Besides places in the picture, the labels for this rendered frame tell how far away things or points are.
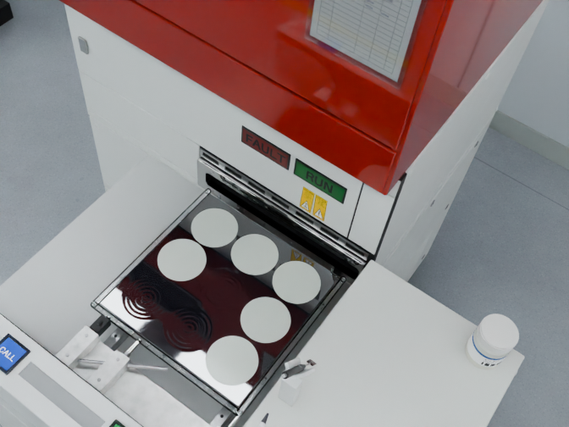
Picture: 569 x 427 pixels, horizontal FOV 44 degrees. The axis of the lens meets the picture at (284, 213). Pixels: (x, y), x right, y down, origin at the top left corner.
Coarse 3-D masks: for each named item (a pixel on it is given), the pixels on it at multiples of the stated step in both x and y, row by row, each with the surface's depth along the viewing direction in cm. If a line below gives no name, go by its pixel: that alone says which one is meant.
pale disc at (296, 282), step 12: (288, 264) 147; (300, 264) 148; (276, 276) 145; (288, 276) 146; (300, 276) 146; (312, 276) 146; (276, 288) 144; (288, 288) 144; (300, 288) 144; (312, 288) 145; (288, 300) 143; (300, 300) 143
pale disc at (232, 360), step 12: (228, 336) 137; (216, 348) 135; (228, 348) 136; (240, 348) 136; (252, 348) 136; (216, 360) 134; (228, 360) 134; (240, 360) 134; (252, 360) 135; (216, 372) 133; (228, 372) 133; (240, 372) 133; (252, 372) 133; (228, 384) 132
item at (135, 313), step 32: (256, 224) 152; (224, 256) 147; (288, 256) 148; (128, 288) 141; (160, 288) 142; (192, 288) 142; (224, 288) 143; (256, 288) 143; (320, 288) 145; (128, 320) 137; (160, 320) 138; (192, 320) 138; (224, 320) 139; (192, 352) 134
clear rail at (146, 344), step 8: (96, 304) 138; (104, 312) 137; (112, 320) 137; (120, 320) 137; (120, 328) 136; (128, 328) 136; (136, 336) 135; (144, 344) 134; (152, 344) 135; (152, 352) 134; (160, 352) 134; (168, 360) 133; (176, 368) 132; (184, 368) 132; (184, 376) 132; (192, 376) 131; (200, 384) 131; (208, 392) 130; (216, 392) 130; (216, 400) 130; (224, 400) 129; (232, 408) 129; (240, 416) 128
